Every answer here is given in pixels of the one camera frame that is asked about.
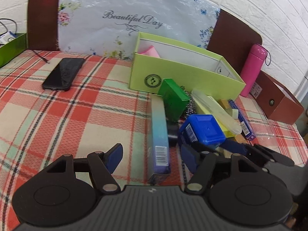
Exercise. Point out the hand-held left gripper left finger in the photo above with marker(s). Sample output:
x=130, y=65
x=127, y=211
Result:
x=116, y=156

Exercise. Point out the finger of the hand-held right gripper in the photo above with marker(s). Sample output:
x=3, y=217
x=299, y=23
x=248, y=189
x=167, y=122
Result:
x=234, y=146

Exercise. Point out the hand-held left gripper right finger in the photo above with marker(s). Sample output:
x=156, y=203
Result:
x=188, y=160

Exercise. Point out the blue plastic lidded box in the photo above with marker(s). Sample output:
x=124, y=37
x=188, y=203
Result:
x=204, y=127

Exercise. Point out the small green leaf-print box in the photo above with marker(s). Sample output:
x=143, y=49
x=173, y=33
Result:
x=173, y=98

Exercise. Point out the lime green cardboard box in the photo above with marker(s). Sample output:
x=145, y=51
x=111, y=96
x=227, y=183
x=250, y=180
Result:
x=182, y=77

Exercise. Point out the yellow-green flat box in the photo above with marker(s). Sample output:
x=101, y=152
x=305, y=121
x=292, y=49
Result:
x=225, y=127

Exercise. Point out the narrow dark blue box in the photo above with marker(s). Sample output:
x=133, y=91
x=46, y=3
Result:
x=244, y=121

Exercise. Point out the small black object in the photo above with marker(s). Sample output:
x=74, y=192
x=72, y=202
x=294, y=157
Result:
x=172, y=133

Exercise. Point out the clear plastic wrapper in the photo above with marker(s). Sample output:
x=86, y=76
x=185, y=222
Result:
x=268, y=132

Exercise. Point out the translucent toothbrush case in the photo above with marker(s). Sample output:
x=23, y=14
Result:
x=217, y=112

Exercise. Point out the small tan box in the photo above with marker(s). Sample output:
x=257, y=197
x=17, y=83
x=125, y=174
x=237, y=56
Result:
x=225, y=104

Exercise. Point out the blue gradient long box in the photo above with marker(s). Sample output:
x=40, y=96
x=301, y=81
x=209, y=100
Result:
x=159, y=125

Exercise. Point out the red plaid blanket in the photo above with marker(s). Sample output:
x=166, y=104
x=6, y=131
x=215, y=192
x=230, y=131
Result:
x=72, y=125

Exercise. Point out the brown gift box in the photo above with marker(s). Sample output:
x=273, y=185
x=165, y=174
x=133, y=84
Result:
x=276, y=101

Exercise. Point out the pink thermos bottle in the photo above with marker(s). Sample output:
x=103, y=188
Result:
x=252, y=69

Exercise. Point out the black smartphone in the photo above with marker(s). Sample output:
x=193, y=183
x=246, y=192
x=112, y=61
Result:
x=63, y=73

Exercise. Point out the pink cloth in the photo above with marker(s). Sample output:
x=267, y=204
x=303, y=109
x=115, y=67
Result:
x=150, y=51

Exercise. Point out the dark green cardboard box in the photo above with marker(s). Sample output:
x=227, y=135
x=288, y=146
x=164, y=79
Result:
x=12, y=50

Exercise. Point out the brown wooden headboard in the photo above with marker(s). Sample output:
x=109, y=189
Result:
x=43, y=16

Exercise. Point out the white electronic device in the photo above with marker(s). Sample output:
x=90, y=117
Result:
x=7, y=37

